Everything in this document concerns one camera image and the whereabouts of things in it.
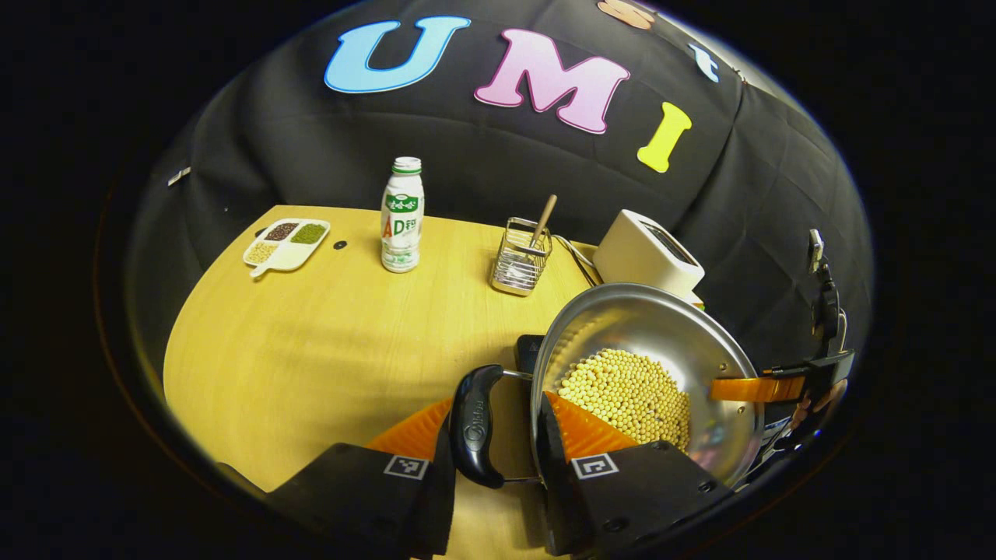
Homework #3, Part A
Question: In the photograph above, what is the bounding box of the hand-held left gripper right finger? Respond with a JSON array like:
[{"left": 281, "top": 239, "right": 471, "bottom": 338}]
[{"left": 535, "top": 389, "right": 736, "bottom": 557}]

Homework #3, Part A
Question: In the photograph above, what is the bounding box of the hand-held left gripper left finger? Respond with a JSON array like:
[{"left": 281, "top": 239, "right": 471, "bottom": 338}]
[{"left": 265, "top": 397, "right": 458, "bottom": 559}]

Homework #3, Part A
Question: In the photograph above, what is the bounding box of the black induction cooktop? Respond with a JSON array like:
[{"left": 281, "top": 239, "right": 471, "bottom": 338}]
[{"left": 515, "top": 334, "right": 545, "bottom": 376}]

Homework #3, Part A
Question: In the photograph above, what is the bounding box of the steel pot with black handles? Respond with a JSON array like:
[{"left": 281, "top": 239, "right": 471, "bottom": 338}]
[{"left": 449, "top": 282, "right": 766, "bottom": 491}]

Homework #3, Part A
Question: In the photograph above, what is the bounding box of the black and white mounted device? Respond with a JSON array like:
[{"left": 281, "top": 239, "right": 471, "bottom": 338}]
[{"left": 806, "top": 229, "right": 847, "bottom": 347}]

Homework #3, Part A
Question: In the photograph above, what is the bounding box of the pile of soybeans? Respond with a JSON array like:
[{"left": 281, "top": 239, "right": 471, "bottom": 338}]
[{"left": 556, "top": 348, "right": 692, "bottom": 452}]

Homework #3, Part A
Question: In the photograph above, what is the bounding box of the white toaster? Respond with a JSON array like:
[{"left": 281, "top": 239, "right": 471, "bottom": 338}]
[{"left": 592, "top": 208, "right": 706, "bottom": 300}]

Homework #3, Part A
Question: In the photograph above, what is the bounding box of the white drink bottle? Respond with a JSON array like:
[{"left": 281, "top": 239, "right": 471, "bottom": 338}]
[{"left": 380, "top": 156, "right": 426, "bottom": 274}]

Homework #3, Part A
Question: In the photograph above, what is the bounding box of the white divided bean dish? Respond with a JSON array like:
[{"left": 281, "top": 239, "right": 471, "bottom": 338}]
[{"left": 243, "top": 218, "right": 331, "bottom": 279}]

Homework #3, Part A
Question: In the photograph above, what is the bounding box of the black backdrop cloth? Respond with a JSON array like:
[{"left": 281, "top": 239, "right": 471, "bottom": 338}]
[{"left": 117, "top": 0, "right": 872, "bottom": 390}]

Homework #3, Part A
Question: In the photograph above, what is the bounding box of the wire utensil holder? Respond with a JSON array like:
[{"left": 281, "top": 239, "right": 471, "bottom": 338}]
[{"left": 489, "top": 217, "right": 553, "bottom": 297}]

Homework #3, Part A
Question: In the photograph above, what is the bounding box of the toaster cable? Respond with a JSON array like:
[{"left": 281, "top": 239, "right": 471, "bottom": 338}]
[{"left": 554, "top": 235, "right": 600, "bottom": 287}]

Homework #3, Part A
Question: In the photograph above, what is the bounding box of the wooden handled utensil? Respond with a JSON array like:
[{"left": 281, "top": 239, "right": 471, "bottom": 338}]
[{"left": 530, "top": 194, "right": 559, "bottom": 248}]

